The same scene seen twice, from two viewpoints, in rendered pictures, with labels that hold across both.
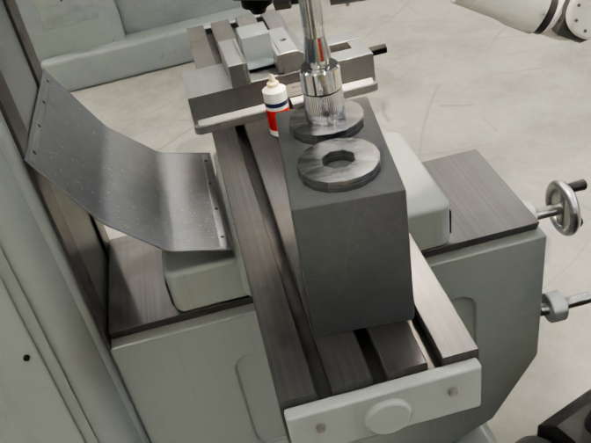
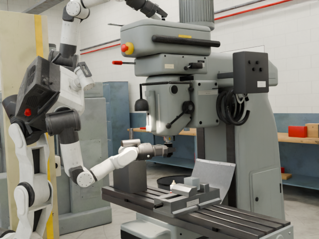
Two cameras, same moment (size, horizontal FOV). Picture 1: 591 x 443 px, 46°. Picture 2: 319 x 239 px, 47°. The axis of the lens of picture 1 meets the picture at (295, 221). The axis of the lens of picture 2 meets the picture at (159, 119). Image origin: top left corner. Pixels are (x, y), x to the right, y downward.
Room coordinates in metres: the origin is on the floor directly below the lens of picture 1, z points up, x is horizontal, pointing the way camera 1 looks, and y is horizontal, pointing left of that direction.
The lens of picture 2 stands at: (2.69, -1.13, 1.50)
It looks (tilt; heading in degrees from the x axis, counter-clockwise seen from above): 3 degrees down; 147
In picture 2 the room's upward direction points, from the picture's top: 2 degrees counter-clockwise
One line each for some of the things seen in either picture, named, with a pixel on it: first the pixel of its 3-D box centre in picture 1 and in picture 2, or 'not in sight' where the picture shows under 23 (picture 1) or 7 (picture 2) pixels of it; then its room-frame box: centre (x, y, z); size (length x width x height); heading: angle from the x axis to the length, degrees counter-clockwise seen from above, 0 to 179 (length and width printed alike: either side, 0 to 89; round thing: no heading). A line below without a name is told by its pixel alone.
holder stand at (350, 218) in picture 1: (341, 207); (129, 172); (0.69, -0.06, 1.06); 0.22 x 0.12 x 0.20; 179
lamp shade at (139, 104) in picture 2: not in sight; (141, 104); (1.10, -0.19, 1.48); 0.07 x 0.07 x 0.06
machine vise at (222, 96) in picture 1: (275, 69); (188, 195); (1.22, -0.02, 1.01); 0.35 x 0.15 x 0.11; 97
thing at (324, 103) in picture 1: (323, 94); not in sight; (0.74, -0.06, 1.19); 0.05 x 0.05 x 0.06
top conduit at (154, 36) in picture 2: not in sight; (188, 41); (1.19, 0.04, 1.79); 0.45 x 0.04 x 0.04; 96
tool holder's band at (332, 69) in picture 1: (319, 68); not in sight; (0.74, -0.06, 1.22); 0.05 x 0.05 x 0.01
